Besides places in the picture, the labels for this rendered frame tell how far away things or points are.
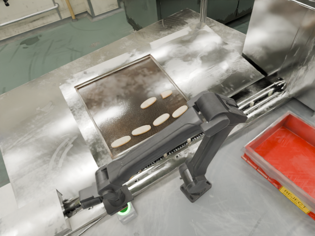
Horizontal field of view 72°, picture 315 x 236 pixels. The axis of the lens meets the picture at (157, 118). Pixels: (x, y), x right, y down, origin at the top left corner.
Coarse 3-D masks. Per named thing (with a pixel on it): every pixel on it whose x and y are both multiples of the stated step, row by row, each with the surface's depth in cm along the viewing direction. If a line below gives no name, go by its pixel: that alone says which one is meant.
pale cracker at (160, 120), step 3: (165, 114) 113; (168, 114) 113; (159, 117) 112; (162, 117) 112; (165, 117) 112; (168, 117) 112; (156, 120) 111; (159, 120) 111; (162, 120) 111; (165, 120) 112; (153, 123) 111; (156, 123) 110; (159, 123) 110
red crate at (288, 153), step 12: (276, 132) 110; (288, 132) 109; (264, 144) 106; (276, 144) 106; (288, 144) 105; (300, 144) 104; (264, 156) 102; (276, 156) 102; (288, 156) 101; (300, 156) 100; (312, 156) 100; (276, 168) 98; (288, 168) 98; (300, 168) 97; (312, 168) 96; (276, 180) 91; (300, 180) 94; (312, 180) 93; (312, 192) 90; (312, 216) 84
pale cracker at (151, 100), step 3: (150, 99) 117; (153, 99) 118; (156, 99) 118; (144, 102) 117; (147, 102) 117; (150, 102) 117; (153, 102) 117; (141, 105) 116; (144, 105) 116; (147, 105) 116
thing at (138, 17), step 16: (128, 0) 293; (144, 0) 253; (160, 0) 232; (176, 0) 242; (192, 0) 253; (208, 0) 265; (224, 0) 278; (240, 0) 292; (128, 16) 320; (144, 16) 273; (160, 16) 245; (208, 16) 281; (224, 16) 296; (240, 16) 313
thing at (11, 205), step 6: (6, 186) 106; (0, 192) 104; (6, 192) 104; (12, 192) 104; (0, 198) 102; (6, 198) 102; (12, 198) 102; (0, 204) 100; (6, 204) 100; (12, 204) 100; (0, 210) 99; (6, 210) 98; (12, 210) 98; (0, 216) 97
